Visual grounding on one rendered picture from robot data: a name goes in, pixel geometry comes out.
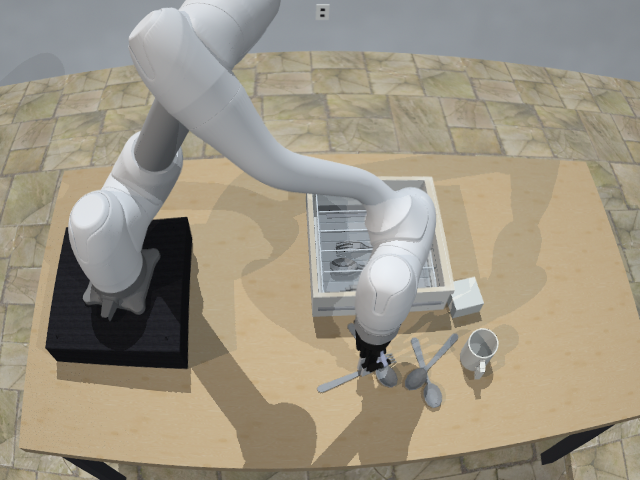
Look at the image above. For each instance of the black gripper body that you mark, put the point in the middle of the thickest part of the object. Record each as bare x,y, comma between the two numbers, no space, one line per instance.
377,348

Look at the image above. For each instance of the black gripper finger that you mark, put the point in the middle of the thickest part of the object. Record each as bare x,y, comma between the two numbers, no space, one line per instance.
371,365
362,354

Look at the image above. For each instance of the grey mug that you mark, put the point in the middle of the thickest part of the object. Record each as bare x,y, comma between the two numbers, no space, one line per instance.
477,351

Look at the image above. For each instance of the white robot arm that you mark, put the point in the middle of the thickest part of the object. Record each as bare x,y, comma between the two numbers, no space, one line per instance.
185,58

